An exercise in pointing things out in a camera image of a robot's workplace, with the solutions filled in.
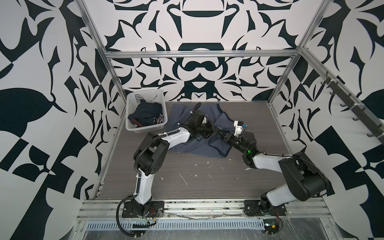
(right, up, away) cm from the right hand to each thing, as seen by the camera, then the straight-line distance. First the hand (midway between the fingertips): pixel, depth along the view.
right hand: (218, 131), depth 84 cm
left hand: (+4, +3, +2) cm, 5 cm away
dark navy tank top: (-45, +11, +14) cm, 48 cm away
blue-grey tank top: (0, -10, +10) cm, 14 cm away
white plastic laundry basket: (-58, +21, +27) cm, 68 cm away
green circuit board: (+22, -43, -13) cm, 50 cm away
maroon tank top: (-52, +5, +12) cm, 53 cm away
